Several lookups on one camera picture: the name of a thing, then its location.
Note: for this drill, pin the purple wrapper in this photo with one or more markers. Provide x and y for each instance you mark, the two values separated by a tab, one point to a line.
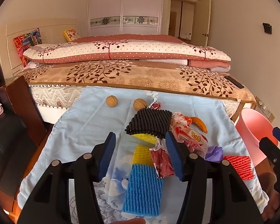
214	154

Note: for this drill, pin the crumpled white orange wrapper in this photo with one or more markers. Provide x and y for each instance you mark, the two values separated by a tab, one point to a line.
182	121

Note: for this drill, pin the white room door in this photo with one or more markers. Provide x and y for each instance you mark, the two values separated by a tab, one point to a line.
204	16

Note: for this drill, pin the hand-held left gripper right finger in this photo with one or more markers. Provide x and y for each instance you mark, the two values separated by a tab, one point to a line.
173	155

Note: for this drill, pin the brown leaf pattern blanket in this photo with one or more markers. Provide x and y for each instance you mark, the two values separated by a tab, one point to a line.
140	77

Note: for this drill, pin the white sliding door wardrobe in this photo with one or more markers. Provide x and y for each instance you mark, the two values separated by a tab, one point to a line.
123	2

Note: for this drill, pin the dark wooden nightstand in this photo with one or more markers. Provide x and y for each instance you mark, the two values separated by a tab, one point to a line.
21	102

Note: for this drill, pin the black leather chair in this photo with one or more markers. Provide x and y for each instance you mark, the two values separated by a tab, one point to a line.
7	149

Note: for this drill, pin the white red snack packet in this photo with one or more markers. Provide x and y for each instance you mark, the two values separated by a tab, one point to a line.
196	142

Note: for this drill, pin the black foam fruit net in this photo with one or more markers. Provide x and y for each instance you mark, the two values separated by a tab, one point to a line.
149	121

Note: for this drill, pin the beige wall socket panel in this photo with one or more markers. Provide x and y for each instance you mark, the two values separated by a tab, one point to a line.
266	110

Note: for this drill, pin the blue foam fruit net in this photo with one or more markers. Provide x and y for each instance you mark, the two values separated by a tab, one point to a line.
143	191

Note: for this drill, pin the pink plastic bin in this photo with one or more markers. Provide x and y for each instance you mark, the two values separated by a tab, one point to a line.
252	130

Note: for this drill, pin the yellow plastic wrapper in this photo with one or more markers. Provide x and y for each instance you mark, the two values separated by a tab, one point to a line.
148	138

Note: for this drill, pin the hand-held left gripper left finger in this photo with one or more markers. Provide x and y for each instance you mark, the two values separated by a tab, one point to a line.
106	155

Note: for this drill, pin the light blue printed cloth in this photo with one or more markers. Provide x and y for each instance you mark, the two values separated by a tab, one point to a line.
84	126

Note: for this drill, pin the black wall bracket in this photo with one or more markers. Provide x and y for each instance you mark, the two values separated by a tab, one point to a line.
267	28

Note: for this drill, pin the dark red snack wrapper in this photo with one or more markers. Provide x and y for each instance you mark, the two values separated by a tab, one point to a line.
162	165

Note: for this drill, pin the cream bed headboard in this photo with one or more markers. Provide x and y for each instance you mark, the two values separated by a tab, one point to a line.
51	31

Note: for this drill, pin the orange peel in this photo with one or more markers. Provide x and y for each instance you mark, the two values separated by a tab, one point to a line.
200	123

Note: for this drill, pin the walnut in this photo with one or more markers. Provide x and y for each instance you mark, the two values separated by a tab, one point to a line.
139	104
112	101

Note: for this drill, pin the colourful patterned pillow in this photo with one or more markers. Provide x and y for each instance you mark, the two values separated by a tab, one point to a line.
25	43

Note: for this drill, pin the person's right hand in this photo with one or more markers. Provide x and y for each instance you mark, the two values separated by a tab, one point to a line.
271	205

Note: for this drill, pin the red candy wrapper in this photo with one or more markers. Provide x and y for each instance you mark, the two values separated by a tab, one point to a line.
154	105

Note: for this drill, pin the black smartphone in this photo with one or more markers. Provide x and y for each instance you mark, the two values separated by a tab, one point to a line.
234	82

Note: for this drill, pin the yellow floral pillow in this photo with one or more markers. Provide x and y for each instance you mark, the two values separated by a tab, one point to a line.
71	34

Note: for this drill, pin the yellow foam fruit net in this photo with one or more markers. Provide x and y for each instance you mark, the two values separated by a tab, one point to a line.
142	156

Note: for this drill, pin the red foam fruit net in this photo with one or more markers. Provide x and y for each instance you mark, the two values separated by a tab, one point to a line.
240	168

